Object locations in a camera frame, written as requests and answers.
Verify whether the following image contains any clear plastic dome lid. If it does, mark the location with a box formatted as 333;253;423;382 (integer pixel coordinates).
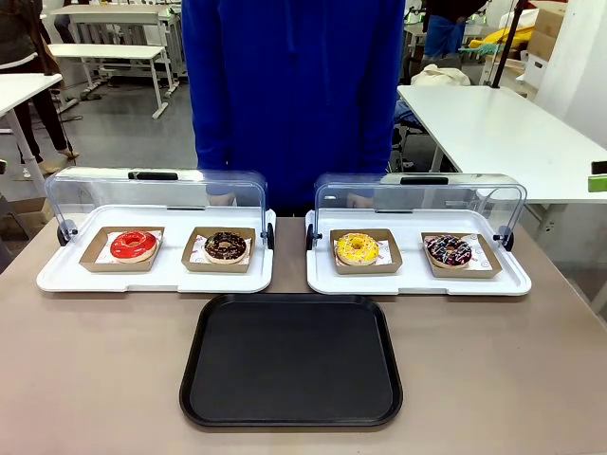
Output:
44;166;270;247
313;171;528;247

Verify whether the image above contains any person's left forearm blue sleeve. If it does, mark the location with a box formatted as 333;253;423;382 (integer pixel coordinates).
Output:
353;89;397;195

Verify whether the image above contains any person's right forearm blue sleeve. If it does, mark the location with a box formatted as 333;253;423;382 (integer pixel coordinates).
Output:
192;89;236;208

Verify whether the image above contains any brown cardboard food tray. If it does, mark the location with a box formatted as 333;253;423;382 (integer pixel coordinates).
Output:
78;226;166;275
420;231;504;280
181;226;257;275
330;228;403;276

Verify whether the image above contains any red glazed donut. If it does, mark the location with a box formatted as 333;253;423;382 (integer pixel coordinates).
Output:
110;230;157;264

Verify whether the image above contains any dark donut with coloured sprinkles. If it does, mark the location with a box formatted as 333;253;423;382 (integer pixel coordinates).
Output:
425;233;473;269

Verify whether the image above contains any white plastic display tray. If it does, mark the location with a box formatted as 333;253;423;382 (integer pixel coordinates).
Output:
36;203;277;295
304;208;533;299

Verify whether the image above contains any chocolate donut with nuts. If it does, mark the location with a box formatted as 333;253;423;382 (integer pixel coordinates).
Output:
203;230;248;264

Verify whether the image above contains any yellow sprinkled donut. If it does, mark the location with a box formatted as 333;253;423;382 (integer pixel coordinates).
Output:
335;231;379;266

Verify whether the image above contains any black plastic serving tray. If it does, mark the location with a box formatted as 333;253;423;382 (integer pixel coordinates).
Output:
178;293;404;430

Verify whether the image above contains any person's left hand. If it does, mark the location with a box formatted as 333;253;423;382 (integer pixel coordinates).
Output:
345;191;377;210

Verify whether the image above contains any brown cardboard box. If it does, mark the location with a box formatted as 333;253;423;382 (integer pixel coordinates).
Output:
526;2;568;61
0;196;54;252

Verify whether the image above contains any white desk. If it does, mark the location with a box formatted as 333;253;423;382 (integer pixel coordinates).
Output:
0;72;64;191
46;44;170;119
49;4;184;91

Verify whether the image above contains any large white table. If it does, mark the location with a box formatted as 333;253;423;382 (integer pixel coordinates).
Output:
396;83;607;238

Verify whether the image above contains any bystander in dark clothes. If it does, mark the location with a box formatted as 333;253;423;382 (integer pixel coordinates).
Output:
0;0;80;174

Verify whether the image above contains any white storage box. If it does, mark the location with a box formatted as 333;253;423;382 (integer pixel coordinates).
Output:
521;52;551;86

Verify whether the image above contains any white printed paper liner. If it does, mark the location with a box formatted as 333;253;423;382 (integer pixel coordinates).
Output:
97;229;165;264
189;230;255;264
426;232;494;270
334;230;395;266

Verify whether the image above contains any black pole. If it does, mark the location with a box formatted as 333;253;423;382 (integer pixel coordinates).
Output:
490;0;525;90

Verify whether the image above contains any yellow cloth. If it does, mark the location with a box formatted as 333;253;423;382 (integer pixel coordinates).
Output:
483;26;537;53

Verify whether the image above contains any beige fabric bag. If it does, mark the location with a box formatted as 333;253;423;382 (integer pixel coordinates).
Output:
411;64;471;87

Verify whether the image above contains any black office chair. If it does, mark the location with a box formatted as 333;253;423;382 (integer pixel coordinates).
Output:
388;101;431;174

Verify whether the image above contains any bystander in blue trousers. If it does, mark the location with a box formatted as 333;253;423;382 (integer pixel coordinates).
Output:
423;0;469;61

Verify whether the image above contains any person in blue hoodie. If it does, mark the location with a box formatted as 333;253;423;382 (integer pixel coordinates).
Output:
181;0;407;217

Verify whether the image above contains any black lid handle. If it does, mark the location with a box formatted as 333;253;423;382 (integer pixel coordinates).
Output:
128;171;179;182
400;175;450;187

